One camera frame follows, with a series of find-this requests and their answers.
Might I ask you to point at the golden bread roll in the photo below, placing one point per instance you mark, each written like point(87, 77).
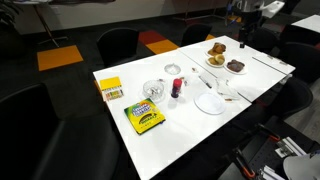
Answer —
point(219, 58)

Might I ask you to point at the green potted plant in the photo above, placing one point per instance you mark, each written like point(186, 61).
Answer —
point(6, 13)

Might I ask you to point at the large black office chair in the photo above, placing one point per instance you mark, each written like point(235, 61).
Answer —
point(50, 140)

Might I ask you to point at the green yellow Crayola marker box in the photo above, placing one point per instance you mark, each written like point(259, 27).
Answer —
point(144, 115)

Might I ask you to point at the white plate under chocolate bread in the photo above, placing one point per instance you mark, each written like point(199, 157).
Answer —
point(236, 72)

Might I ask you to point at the small brown sauce packet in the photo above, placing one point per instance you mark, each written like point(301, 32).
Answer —
point(228, 99)

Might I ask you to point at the brown round bread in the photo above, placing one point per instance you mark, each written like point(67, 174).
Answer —
point(212, 52)

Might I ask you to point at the red capped spice bottle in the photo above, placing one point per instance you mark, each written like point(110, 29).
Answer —
point(176, 88)

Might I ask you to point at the chocolate crossed bread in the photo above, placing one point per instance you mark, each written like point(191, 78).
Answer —
point(235, 65)

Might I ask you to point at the clear glass bowl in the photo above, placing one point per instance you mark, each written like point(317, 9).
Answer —
point(153, 89)

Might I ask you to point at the empty white plate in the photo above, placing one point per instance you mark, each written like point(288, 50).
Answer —
point(210, 103)

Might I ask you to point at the silver metal bracket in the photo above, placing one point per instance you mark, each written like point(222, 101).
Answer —
point(289, 147)

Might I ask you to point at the glass lid with knob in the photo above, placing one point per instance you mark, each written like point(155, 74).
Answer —
point(172, 69)

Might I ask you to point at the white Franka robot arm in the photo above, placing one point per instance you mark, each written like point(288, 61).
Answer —
point(301, 166)

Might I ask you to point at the dark brown shell bread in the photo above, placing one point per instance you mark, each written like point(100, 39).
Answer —
point(220, 47)

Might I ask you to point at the small white packet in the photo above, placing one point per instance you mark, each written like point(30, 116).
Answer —
point(161, 80)

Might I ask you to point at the white sauce packet orange print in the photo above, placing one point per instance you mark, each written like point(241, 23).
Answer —
point(184, 82)
point(195, 70)

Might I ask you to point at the small golden bread piece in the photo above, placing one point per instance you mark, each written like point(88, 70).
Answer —
point(212, 61)

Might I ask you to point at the white side table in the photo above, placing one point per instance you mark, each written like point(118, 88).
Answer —
point(46, 25)

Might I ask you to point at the black camera stand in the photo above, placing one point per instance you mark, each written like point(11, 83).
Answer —
point(245, 30)

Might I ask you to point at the small yellow marker box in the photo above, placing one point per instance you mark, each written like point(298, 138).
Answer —
point(111, 88)

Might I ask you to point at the white plate under golden breads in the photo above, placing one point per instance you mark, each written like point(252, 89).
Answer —
point(215, 65)

